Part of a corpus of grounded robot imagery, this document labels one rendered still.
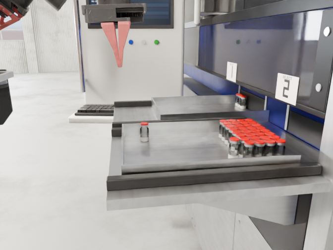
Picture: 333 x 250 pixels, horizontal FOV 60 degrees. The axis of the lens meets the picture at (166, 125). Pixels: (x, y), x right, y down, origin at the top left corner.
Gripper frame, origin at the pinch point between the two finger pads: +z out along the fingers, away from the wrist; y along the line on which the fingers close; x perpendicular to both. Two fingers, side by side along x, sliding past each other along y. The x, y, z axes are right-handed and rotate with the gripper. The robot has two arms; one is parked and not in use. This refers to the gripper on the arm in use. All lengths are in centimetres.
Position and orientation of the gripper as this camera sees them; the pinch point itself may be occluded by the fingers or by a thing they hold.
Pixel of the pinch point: (119, 62)
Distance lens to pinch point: 52.6
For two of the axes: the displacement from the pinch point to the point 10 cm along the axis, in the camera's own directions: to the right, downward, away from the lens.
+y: 9.9, -0.8, 1.2
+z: 0.4, 9.6, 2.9
